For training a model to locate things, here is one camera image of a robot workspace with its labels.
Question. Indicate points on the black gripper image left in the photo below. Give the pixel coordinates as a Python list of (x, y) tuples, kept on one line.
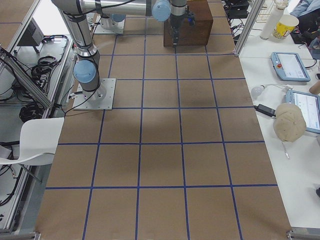
[(175, 23)]

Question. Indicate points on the dark brown wooden drawer box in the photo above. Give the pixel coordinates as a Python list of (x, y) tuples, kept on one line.
[(196, 35)]

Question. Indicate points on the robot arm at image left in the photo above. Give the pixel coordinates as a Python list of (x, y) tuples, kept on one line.
[(74, 14)]

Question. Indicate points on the white paper roll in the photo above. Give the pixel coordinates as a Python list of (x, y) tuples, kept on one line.
[(271, 23)]

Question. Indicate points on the white light bulb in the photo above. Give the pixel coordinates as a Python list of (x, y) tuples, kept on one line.
[(257, 91)]

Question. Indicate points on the yellow popcorn cup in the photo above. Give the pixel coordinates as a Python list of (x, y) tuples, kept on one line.
[(285, 26)]

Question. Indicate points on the black power adapter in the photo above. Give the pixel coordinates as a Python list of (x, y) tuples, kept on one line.
[(265, 110)]

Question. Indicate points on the blue teach pendant upper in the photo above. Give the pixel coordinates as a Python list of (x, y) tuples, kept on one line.
[(289, 67)]

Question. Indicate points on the blue teach pendant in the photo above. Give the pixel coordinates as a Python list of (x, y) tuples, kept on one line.
[(310, 108), (289, 67)]

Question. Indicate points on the grey electronics box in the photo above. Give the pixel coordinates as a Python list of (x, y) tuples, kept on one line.
[(32, 37)]

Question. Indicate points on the beige cap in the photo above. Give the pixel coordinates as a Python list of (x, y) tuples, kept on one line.
[(289, 124)]

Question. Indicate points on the blue teach pendant lower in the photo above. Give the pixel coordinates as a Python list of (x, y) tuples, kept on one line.
[(310, 108)]

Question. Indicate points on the white plastic chair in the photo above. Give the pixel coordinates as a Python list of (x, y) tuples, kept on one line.
[(38, 142)]

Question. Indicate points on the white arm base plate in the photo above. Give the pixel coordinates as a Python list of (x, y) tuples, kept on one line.
[(101, 99), (114, 25)]

